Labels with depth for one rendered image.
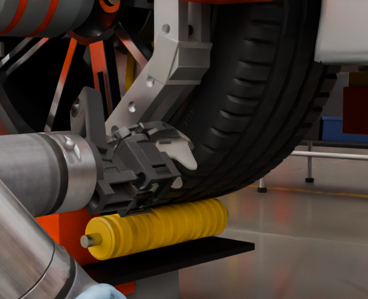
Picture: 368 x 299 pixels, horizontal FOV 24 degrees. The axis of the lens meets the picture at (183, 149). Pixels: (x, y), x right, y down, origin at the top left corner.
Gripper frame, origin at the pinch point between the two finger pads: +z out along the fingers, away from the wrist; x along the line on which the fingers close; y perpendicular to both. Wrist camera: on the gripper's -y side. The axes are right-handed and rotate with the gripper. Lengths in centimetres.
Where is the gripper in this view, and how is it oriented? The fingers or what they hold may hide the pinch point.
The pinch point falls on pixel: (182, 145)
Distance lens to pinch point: 112.4
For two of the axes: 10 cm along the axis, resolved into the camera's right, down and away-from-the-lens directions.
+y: 5.3, 7.5, -4.0
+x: 5.3, -6.6, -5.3
